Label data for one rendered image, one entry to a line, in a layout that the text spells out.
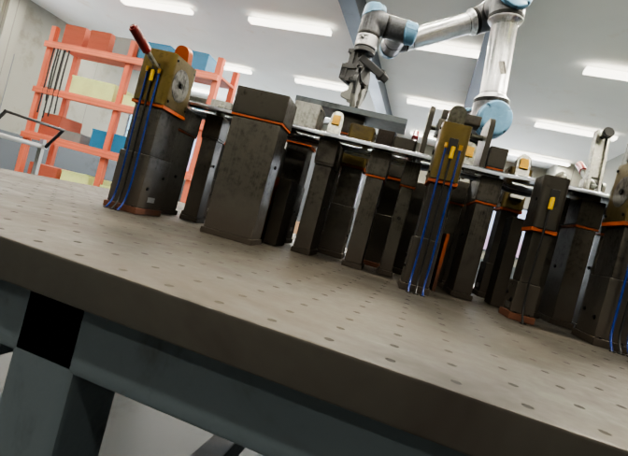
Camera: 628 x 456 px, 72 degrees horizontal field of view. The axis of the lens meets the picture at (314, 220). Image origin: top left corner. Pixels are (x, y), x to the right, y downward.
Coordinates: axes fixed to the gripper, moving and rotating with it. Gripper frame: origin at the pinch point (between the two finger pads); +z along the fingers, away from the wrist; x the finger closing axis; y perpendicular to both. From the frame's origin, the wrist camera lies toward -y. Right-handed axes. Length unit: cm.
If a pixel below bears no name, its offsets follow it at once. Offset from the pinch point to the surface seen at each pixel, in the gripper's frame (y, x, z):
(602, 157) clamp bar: -72, -7, 4
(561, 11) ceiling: -14, -326, -215
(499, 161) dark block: -48.4, -1.5, 10.3
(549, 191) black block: -64, 34, 22
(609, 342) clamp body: -80, 34, 47
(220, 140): 14, 42, 25
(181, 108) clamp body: 13, 58, 22
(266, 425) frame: -52, 95, 57
